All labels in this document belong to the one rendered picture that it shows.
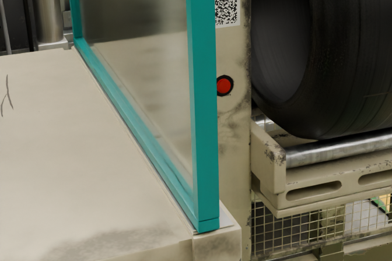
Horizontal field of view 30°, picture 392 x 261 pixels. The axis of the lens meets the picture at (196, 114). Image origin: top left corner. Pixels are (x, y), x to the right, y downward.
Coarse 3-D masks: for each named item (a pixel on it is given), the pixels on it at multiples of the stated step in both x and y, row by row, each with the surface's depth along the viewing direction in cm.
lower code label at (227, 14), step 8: (216, 0) 140; (224, 0) 140; (232, 0) 141; (216, 8) 141; (224, 8) 141; (232, 8) 142; (216, 16) 141; (224, 16) 142; (232, 16) 142; (216, 24) 142; (224, 24) 142; (232, 24) 143
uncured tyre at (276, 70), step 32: (256, 0) 182; (288, 0) 185; (320, 0) 131; (352, 0) 127; (384, 0) 128; (256, 32) 183; (288, 32) 185; (320, 32) 133; (352, 32) 129; (384, 32) 130; (256, 64) 179; (288, 64) 182; (320, 64) 135; (352, 64) 131; (384, 64) 133; (256, 96) 167; (288, 96) 176; (320, 96) 138; (352, 96) 136; (384, 96) 138; (288, 128) 156; (320, 128) 146; (352, 128) 146
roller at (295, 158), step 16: (384, 128) 159; (304, 144) 153; (320, 144) 153; (336, 144) 154; (352, 144) 155; (368, 144) 156; (384, 144) 157; (288, 160) 150; (304, 160) 151; (320, 160) 153
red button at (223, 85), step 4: (220, 80) 146; (224, 80) 147; (228, 80) 147; (220, 84) 147; (224, 84) 147; (228, 84) 147; (220, 88) 147; (224, 88) 147; (228, 88) 147; (220, 92) 147; (224, 92) 147
